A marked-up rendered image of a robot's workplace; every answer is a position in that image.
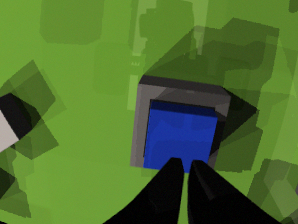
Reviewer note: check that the blue button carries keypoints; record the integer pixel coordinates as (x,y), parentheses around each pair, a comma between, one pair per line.
(177,118)

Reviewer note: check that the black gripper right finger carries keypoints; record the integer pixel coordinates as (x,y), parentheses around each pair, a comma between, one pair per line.
(211,200)

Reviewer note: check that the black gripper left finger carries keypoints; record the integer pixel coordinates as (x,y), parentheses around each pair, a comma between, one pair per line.
(159,202)

